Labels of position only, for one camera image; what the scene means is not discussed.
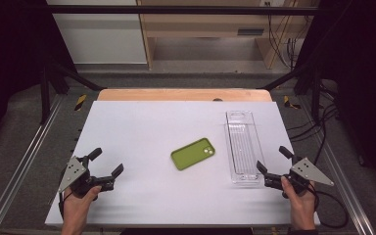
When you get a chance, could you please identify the white wall socket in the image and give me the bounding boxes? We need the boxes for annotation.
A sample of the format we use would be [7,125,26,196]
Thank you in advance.
[259,0,286,8]

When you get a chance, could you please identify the wooden table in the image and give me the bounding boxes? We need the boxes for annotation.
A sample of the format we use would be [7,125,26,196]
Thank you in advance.
[97,87,273,103]

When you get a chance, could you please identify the clear plastic tray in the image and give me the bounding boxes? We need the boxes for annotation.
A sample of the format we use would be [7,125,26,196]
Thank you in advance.
[223,110,266,187]

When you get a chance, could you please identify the white table board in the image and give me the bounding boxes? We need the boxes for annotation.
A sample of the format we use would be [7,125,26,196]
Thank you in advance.
[44,100,321,227]

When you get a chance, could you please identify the white cabinet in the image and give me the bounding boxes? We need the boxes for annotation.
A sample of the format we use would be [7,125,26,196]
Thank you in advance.
[45,0,148,65]

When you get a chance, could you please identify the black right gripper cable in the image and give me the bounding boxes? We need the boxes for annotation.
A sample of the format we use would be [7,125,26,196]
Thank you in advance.
[306,181,350,229]

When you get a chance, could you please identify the yellow black tape strip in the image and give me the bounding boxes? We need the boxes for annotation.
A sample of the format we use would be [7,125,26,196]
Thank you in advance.
[282,95,303,111]
[74,94,88,112]

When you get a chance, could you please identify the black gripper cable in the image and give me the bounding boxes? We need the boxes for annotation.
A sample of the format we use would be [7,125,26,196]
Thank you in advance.
[58,190,74,220]
[306,181,350,229]

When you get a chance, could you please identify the aluminium floor rail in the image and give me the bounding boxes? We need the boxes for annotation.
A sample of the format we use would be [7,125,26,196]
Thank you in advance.
[297,94,376,235]
[0,93,65,235]

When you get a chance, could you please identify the black curtain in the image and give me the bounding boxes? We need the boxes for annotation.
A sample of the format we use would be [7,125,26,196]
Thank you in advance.
[0,0,76,158]
[295,0,376,192]

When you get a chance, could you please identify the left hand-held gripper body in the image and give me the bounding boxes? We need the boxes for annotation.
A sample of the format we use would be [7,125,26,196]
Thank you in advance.
[58,156,116,199]

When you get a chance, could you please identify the black cables under desk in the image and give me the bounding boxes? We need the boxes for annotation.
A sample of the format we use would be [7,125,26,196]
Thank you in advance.
[266,2,306,70]

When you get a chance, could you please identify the person's right hand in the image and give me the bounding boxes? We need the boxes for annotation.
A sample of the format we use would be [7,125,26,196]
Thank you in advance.
[280,175,318,227]

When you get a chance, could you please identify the black frame strut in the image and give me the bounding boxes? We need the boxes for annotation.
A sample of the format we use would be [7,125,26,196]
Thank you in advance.
[257,62,325,122]
[39,58,108,125]

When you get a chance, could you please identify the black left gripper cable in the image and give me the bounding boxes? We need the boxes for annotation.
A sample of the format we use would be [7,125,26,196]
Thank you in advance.
[58,190,74,220]

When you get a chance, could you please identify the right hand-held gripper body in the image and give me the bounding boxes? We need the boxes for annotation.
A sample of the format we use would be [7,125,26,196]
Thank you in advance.
[263,156,335,200]

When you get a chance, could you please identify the person's left hand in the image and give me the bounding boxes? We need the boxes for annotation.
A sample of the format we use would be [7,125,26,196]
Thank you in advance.
[62,185,103,219]

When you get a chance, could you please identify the black horizontal frame bar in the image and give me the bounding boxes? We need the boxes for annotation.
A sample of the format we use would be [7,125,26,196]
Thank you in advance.
[25,4,321,16]

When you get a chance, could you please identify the green phone case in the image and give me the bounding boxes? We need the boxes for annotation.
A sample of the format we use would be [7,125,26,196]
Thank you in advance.
[170,137,216,171]

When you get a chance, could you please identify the black floor cables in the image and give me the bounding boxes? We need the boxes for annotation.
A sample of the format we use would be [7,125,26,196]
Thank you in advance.
[286,80,341,165]

